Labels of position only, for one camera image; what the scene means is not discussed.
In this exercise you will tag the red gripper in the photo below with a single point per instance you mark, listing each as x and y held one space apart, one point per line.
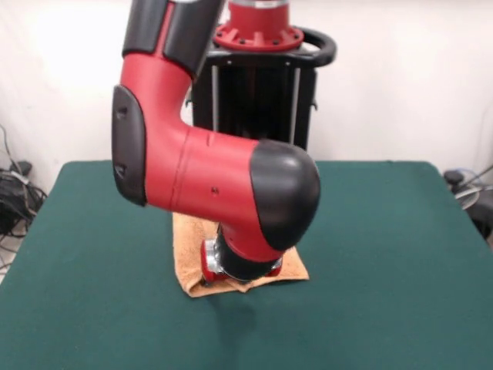
210 266

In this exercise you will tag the tan terry towel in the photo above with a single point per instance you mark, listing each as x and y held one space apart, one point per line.
188 250

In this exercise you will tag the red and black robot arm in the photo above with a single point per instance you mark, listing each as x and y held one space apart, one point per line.
212 173

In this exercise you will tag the dark green table cloth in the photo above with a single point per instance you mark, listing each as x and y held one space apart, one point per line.
385 270

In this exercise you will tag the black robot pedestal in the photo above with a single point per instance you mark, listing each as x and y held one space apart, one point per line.
262 96

